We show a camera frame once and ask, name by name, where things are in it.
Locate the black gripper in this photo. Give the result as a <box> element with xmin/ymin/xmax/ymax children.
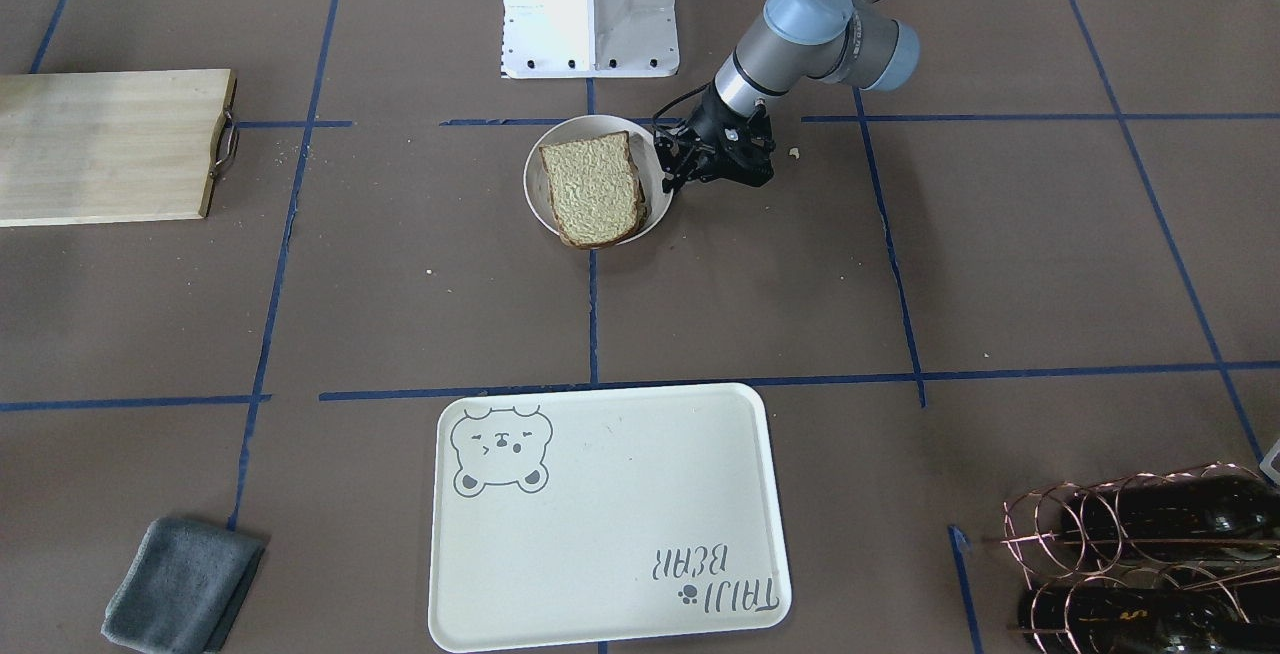
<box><xmin>652</xmin><ymin>84</ymin><xmax>776</xmax><ymax>193</ymax></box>

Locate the white round plate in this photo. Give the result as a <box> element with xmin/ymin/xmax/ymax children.
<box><xmin>524</xmin><ymin>113</ymin><xmax>675</xmax><ymax>244</ymax></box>

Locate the bread slice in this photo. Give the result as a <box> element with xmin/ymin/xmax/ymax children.
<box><xmin>538</xmin><ymin>131</ymin><xmax>648</xmax><ymax>250</ymax></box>

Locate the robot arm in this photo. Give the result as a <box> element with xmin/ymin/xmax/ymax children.
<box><xmin>652</xmin><ymin>0</ymin><xmax>920</xmax><ymax>193</ymax></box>

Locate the cream bear serving tray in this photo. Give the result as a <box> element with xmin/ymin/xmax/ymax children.
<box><xmin>428</xmin><ymin>381</ymin><xmax>794</xmax><ymax>653</ymax></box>

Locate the dark wine bottle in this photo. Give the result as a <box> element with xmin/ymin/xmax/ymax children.
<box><xmin>1016</xmin><ymin>585</ymin><xmax>1279</xmax><ymax>653</ymax></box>
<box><xmin>1060</xmin><ymin>475</ymin><xmax>1279</xmax><ymax>564</ymax></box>

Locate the wooden cutting board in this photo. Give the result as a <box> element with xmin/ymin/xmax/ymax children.
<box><xmin>1</xmin><ymin>69</ymin><xmax>238</xmax><ymax>227</ymax></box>

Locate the folded grey cloth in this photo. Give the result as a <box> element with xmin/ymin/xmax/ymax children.
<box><xmin>101</xmin><ymin>517</ymin><xmax>266</xmax><ymax>653</ymax></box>

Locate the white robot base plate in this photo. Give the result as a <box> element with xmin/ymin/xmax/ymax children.
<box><xmin>500</xmin><ymin>0</ymin><xmax>681</xmax><ymax>81</ymax></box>

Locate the copper wire bottle rack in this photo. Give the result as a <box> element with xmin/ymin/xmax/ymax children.
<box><xmin>992</xmin><ymin>462</ymin><xmax>1279</xmax><ymax>653</ymax></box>

